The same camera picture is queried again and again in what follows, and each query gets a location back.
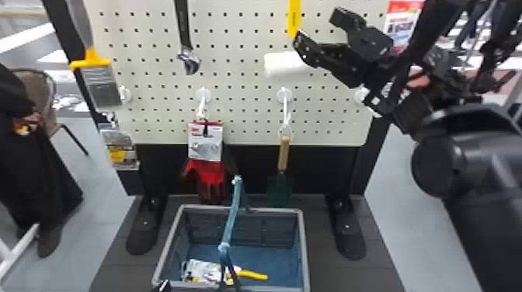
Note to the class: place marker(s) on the carded tool with yellow label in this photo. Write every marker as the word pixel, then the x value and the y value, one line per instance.
pixel 118 149

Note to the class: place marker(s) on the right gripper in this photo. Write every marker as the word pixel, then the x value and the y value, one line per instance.
pixel 369 53

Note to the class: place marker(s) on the yellow pliers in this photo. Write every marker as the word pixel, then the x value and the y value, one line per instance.
pixel 248 274

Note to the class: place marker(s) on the brown chair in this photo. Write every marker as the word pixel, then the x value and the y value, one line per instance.
pixel 41 91

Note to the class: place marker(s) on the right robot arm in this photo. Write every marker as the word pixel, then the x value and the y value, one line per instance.
pixel 477 171

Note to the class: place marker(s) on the blue basket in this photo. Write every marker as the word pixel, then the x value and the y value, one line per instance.
pixel 269 261

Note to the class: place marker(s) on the red and white card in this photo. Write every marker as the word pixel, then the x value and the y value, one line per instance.
pixel 400 18

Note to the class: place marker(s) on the white pegboard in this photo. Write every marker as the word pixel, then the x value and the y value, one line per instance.
pixel 244 106

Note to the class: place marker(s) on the red gloves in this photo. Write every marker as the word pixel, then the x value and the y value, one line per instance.
pixel 207 173

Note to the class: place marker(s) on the person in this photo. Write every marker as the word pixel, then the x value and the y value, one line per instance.
pixel 32 179

